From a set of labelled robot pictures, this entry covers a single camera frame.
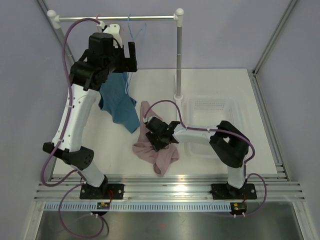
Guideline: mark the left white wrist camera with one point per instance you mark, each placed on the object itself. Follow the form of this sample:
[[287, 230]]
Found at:
[[114, 30]]

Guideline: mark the white slotted cable duct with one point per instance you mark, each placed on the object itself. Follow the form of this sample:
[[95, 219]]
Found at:
[[139, 207]]

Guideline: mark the blue plastic hanger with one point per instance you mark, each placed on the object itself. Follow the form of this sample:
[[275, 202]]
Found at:
[[133, 37]]

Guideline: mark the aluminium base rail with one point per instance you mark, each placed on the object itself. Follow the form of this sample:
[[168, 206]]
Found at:
[[195, 188]]

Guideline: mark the pink tank top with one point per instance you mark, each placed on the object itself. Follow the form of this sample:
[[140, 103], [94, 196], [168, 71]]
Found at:
[[160, 160]]

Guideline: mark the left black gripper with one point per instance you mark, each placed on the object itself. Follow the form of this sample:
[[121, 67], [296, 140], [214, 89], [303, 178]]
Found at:
[[127, 64]]

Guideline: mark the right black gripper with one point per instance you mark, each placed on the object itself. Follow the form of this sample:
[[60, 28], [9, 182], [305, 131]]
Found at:
[[151, 137]]

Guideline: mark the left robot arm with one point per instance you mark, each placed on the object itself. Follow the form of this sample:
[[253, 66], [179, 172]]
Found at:
[[67, 143]]

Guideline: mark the aluminium frame post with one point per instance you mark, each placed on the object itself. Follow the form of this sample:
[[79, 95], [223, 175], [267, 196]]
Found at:
[[275, 35]]

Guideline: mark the white plastic basket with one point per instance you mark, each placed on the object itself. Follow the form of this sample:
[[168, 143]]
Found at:
[[203, 111]]

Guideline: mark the blue tank top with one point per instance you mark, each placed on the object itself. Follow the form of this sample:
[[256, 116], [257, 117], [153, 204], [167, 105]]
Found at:
[[115, 99]]

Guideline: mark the metal clothes rack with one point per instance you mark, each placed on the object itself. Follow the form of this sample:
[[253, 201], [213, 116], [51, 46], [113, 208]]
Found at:
[[177, 17]]

